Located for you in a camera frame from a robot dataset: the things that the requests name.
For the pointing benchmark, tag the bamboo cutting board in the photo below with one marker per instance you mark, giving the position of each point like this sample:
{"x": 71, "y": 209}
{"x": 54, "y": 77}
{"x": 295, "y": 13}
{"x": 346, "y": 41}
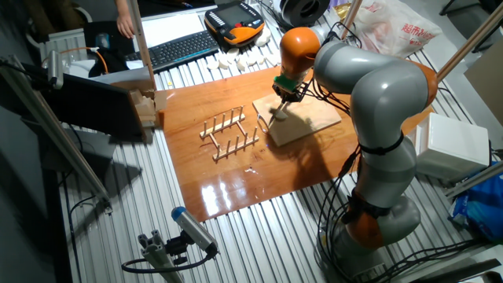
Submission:
{"x": 314, "y": 118}

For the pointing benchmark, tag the wooden post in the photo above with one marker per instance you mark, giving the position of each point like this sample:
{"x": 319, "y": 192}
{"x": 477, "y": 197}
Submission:
{"x": 141, "y": 47}

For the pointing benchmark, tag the white plastic drawer box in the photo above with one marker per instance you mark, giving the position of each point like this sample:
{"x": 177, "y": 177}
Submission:
{"x": 452, "y": 149}

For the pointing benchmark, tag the glossy orange wooden board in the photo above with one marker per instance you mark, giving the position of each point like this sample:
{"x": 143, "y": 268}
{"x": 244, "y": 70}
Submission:
{"x": 220, "y": 184}

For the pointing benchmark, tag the black camera clamp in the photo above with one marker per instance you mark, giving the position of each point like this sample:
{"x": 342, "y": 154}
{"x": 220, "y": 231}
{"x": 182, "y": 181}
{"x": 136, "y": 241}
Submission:
{"x": 177, "y": 247}

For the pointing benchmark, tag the silver camera blue end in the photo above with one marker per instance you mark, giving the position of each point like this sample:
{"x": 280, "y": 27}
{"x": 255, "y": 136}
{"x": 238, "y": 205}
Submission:
{"x": 192, "y": 228}

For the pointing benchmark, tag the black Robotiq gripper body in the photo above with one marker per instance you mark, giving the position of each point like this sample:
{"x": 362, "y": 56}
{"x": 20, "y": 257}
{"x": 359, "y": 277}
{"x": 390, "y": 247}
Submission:
{"x": 294, "y": 94}

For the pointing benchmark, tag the white plastic bag red print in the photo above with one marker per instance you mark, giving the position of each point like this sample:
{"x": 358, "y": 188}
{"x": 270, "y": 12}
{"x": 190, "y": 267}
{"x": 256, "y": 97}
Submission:
{"x": 393, "y": 27}

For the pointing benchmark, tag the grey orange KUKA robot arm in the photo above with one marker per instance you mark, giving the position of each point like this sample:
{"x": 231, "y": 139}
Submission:
{"x": 385, "y": 94}

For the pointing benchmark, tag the slanted brown frame pole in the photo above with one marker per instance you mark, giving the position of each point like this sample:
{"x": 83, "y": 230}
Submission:
{"x": 471, "y": 39}

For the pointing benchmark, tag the wooden peg rack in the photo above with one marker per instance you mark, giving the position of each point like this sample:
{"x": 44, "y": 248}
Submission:
{"x": 236, "y": 148}

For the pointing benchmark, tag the aluminium profile bracket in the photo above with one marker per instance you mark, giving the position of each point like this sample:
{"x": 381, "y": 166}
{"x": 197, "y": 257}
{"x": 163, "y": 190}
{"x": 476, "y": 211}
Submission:
{"x": 157, "y": 255}

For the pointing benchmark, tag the blue plastic bag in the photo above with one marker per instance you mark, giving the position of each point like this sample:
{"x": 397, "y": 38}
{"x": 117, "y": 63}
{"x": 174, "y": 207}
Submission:
{"x": 483, "y": 208}

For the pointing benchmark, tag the person's forearm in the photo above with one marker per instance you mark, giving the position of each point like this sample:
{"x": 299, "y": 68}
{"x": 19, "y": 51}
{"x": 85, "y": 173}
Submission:
{"x": 122, "y": 6}

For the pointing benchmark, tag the stainless steel cleaver knife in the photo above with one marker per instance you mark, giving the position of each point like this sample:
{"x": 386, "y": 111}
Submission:
{"x": 279, "y": 111}

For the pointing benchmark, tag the black computer mouse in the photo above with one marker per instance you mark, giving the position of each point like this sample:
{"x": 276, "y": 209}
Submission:
{"x": 102, "y": 40}

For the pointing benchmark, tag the black monitor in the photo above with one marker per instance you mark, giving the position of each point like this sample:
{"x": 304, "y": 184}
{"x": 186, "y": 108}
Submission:
{"x": 94, "y": 106}

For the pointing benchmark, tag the black keyboard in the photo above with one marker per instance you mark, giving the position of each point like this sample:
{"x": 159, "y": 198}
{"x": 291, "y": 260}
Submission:
{"x": 177, "y": 49}

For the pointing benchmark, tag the short brown frame pole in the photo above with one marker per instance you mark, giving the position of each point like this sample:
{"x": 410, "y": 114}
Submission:
{"x": 351, "y": 15}

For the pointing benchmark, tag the large white radish chunk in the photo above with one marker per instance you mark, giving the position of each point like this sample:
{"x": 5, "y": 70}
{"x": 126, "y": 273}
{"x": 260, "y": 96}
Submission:
{"x": 262, "y": 37}

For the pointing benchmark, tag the gold foil packet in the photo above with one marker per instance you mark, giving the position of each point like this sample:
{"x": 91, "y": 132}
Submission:
{"x": 342, "y": 12}

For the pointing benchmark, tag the slanted aluminium beam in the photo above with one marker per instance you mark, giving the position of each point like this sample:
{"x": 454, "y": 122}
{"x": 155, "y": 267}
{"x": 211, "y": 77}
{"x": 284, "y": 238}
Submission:
{"x": 51, "y": 126}

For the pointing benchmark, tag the person's hand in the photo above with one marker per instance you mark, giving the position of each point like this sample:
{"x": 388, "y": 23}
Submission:
{"x": 125, "y": 25}

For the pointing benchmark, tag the orange black teach pendant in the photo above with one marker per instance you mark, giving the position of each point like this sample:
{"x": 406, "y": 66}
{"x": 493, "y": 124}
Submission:
{"x": 236, "y": 19}

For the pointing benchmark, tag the grey aluminium rail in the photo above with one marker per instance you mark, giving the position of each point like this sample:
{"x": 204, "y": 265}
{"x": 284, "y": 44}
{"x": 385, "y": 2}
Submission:
{"x": 475, "y": 178}

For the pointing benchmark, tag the black mouse pad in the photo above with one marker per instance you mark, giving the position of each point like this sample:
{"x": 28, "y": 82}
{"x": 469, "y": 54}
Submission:
{"x": 118, "y": 39}

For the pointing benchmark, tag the brown cardboard panel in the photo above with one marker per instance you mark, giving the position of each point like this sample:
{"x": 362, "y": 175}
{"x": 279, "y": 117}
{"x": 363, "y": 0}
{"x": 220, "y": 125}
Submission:
{"x": 487, "y": 82}

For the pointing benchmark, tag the small wooden blocks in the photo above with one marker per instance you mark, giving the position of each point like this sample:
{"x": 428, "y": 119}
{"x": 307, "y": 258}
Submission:
{"x": 143, "y": 106}

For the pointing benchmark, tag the black filament spool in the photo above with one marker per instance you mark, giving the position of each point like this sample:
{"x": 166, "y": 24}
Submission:
{"x": 304, "y": 11}

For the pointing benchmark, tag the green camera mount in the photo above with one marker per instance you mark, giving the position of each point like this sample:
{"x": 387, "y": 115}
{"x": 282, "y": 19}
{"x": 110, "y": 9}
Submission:
{"x": 285, "y": 82}

